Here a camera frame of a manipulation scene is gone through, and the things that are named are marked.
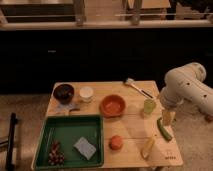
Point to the yellow banana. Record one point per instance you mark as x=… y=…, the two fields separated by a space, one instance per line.
x=147 y=147

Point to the bunch of red grapes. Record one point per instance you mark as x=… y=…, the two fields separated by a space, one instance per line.
x=55 y=157

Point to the grey cloth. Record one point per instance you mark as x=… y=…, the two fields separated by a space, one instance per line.
x=67 y=108

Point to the dark brown bowl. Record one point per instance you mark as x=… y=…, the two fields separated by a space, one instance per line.
x=63 y=93

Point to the green tray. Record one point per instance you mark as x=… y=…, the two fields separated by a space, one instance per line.
x=68 y=130

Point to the black stand left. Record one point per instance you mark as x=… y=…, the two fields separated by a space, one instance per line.
x=13 y=121

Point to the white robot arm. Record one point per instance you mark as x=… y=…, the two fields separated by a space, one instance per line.
x=186 y=82

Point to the red bowl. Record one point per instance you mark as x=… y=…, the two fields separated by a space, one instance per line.
x=112 y=106

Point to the orange fruit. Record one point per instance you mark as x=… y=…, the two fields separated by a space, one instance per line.
x=116 y=142

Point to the green cup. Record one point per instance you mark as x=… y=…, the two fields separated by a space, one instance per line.
x=149 y=106

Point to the grey sponge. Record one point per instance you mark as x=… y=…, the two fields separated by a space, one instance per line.
x=85 y=148

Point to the wooden folding table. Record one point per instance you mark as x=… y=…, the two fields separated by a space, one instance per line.
x=134 y=129

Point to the green cucumber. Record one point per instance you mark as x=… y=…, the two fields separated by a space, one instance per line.
x=163 y=131

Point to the white cup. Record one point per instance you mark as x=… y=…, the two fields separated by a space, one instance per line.
x=86 y=94

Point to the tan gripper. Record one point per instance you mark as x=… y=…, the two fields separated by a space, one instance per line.
x=168 y=117

